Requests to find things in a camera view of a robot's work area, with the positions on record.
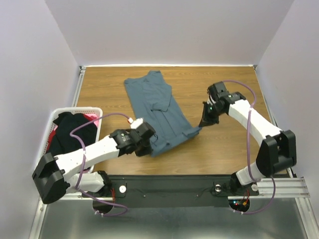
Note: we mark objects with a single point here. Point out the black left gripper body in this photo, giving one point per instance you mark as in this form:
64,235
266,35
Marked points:
144,148

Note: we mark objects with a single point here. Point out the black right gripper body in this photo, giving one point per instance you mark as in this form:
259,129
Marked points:
211,113

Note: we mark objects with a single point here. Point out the blue-grey t-shirt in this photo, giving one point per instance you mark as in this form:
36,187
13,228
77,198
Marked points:
151,99

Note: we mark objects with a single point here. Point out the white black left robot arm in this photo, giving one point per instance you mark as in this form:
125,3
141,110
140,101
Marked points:
52,175

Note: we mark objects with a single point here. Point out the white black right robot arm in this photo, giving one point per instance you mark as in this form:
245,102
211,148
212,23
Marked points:
277,150

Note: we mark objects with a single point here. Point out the white plastic laundry basket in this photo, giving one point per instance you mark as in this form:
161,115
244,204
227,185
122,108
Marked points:
51,126

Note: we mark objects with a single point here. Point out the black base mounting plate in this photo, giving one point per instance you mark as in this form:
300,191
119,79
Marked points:
164,191

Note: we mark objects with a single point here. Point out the black t-shirt in basket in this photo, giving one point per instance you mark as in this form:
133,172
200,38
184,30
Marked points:
72,132

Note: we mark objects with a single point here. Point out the red t-shirt in basket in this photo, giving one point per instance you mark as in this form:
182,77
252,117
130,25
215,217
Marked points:
51,139

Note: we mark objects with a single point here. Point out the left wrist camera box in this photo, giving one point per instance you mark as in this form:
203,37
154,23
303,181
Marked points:
142,128

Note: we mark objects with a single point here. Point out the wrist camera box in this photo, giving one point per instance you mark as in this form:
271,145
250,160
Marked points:
142,128
217,90

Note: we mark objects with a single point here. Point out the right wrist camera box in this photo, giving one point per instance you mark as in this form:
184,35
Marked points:
217,90

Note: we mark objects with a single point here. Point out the aluminium left side rail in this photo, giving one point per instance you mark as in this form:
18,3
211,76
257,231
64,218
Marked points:
79,85

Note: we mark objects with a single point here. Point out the aluminium front frame rail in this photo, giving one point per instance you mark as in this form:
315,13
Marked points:
100,185

